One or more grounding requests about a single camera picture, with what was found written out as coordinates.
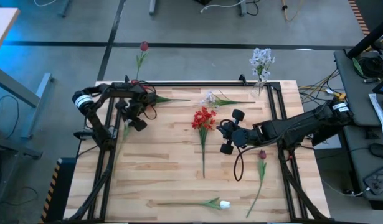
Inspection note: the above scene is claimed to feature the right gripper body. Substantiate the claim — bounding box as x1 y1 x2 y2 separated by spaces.
220 108 257 156

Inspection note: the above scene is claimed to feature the grey side table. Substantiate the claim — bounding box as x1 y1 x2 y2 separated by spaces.
333 48 383 127
343 124 383 203

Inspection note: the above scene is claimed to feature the light wooden desk top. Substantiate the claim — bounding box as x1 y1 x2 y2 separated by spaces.
0 7 21 60

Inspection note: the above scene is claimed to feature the dark red tulip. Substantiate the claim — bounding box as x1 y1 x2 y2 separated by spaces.
245 149 268 219

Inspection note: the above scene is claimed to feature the yellow floor cable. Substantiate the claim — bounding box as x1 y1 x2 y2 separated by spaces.
280 0 304 22

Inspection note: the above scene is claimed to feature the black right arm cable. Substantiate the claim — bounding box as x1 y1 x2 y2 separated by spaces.
233 144 263 182

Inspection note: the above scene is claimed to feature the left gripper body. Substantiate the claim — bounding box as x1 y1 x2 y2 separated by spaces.
116 93 157 132

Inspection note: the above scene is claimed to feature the red flower bunch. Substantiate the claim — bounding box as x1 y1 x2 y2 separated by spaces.
143 84 191 105
191 106 217 179

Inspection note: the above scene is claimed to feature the bright red tulip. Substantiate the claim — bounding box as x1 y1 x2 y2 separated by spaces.
135 40 149 81

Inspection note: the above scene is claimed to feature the yellow and black cable bundle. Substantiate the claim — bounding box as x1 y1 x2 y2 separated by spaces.
298 68 348 105

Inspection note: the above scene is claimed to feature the grey metal desk frame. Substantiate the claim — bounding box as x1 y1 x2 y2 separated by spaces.
0 63 55 159

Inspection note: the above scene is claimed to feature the white paper sheet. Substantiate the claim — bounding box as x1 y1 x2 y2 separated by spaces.
368 93 383 143

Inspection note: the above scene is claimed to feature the black computer mouse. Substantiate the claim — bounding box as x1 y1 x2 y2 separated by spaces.
369 142 383 160

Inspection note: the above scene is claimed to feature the black diagonal stand bar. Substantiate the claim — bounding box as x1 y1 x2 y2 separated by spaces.
346 15 383 60

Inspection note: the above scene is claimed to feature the black aluminium table frame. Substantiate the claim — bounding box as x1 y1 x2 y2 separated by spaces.
66 80 331 222

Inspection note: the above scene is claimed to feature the white flower bunch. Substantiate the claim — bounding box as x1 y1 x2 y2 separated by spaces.
248 47 276 83
199 90 256 109

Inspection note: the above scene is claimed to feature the white floor cable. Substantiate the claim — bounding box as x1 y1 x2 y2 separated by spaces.
199 0 247 14

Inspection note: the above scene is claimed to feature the black base with hazard stripes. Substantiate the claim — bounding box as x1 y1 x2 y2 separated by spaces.
38 157 77 224

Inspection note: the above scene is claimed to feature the clear glass vase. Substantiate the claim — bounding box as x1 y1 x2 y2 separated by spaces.
250 79 268 98

